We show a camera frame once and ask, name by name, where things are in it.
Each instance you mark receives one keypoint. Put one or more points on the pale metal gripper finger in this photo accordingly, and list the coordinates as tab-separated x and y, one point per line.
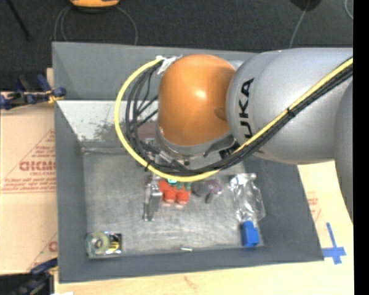
146	201
156	197

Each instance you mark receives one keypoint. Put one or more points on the orange-red toy block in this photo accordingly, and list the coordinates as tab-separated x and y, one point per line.
175	195

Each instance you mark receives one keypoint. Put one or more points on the grey metal bin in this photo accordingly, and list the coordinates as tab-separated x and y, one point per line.
117	195

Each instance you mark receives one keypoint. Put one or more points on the dark grey round knob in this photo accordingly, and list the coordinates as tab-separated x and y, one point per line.
199	189

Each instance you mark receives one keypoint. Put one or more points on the small metal pin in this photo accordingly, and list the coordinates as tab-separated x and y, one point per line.
186	249

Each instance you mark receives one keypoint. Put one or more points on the clear glass round thing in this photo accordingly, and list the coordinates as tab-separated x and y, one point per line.
103	243

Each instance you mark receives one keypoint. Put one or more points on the clear plastic bottle, blue cap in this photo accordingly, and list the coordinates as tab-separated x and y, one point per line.
248	201

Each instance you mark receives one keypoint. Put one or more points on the brown cardboard board, red print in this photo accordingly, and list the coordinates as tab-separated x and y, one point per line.
24	152

